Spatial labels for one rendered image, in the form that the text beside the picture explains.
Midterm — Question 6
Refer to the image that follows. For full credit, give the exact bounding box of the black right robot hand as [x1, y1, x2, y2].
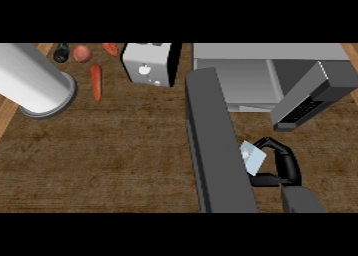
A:
[248, 136, 302, 188]

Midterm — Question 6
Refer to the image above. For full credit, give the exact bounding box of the pale blue milk carton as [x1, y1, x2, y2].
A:
[238, 140, 269, 177]

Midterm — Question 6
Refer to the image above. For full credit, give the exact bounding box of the grey microwave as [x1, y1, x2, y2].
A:
[192, 43, 358, 132]

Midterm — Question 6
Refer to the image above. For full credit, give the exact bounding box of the white toaster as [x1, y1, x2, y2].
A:
[118, 43, 183, 88]

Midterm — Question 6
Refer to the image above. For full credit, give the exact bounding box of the orange carrot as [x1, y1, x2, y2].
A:
[88, 63, 103, 103]

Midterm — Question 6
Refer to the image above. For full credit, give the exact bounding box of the orange red pepper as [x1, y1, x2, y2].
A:
[100, 43, 119, 57]

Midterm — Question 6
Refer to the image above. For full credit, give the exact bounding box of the dark green avocado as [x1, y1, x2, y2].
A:
[51, 43, 71, 64]

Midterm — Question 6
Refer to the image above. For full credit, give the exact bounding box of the white cylinder with grey rim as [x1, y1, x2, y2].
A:
[0, 43, 78, 120]

